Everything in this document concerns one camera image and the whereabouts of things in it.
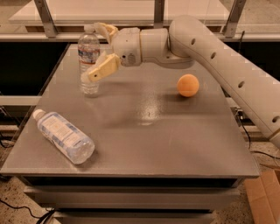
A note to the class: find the clear ribbed water bottle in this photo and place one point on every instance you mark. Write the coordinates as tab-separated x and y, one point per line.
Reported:
88	53

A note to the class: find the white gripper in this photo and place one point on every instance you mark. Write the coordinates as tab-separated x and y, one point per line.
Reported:
127	46

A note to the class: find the cardboard box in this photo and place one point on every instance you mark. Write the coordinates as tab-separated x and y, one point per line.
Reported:
264	197

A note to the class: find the metal railing frame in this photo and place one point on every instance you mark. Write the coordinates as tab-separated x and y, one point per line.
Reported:
252	20

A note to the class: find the blue labelled water bottle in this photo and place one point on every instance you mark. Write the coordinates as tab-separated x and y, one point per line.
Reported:
71	141

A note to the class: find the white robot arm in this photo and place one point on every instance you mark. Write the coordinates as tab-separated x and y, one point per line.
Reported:
185	40

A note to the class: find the white background table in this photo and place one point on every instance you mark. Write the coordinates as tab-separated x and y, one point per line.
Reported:
130	13

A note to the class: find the orange ball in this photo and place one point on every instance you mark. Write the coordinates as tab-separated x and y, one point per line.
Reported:
188	85

